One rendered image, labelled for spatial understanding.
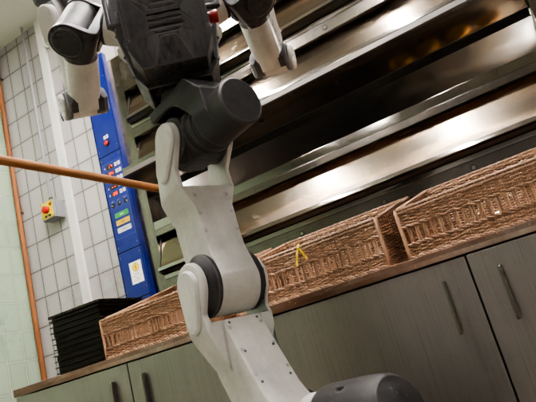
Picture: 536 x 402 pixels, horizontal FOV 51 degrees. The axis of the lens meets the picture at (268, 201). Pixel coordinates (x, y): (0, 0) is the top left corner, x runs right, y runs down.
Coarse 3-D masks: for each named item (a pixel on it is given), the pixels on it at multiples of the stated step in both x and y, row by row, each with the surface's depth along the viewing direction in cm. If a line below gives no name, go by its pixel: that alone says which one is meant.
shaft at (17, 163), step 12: (0, 156) 167; (24, 168) 175; (36, 168) 178; (48, 168) 182; (60, 168) 186; (72, 168) 191; (96, 180) 200; (108, 180) 205; (120, 180) 210; (132, 180) 216
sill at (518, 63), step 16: (512, 64) 198; (528, 64) 195; (480, 80) 203; (448, 96) 208; (400, 112) 216; (416, 112) 213; (368, 128) 222; (336, 144) 228; (304, 160) 234; (256, 176) 244; (272, 176) 241; (240, 192) 248; (160, 224) 268
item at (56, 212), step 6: (54, 198) 297; (42, 204) 299; (48, 204) 297; (54, 204) 296; (60, 204) 299; (54, 210) 295; (60, 210) 298; (42, 216) 298; (48, 216) 296; (54, 216) 294; (60, 216) 297; (48, 222) 300; (54, 222) 302
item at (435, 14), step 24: (456, 0) 195; (480, 0) 194; (504, 0) 197; (432, 24) 202; (456, 24) 204; (480, 24) 206; (384, 48) 209; (408, 48) 212; (432, 48) 214; (336, 72) 217; (360, 72) 220; (384, 72) 223; (288, 96) 226; (312, 96) 229; (336, 96) 232; (264, 120) 240; (288, 120) 243; (240, 144) 255; (144, 168) 259
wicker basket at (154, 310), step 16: (176, 288) 255; (272, 288) 221; (144, 304) 203; (160, 304) 200; (176, 304) 196; (112, 320) 210; (128, 320) 207; (144, 320) 202; (160, 320) 199; (176, 320) 196; (112, 336) 210; (128, 336) 223; (144, 336) 202; (160, 336) 198; (176, 336) 194; (112, 352) 209; (128, 352) 204
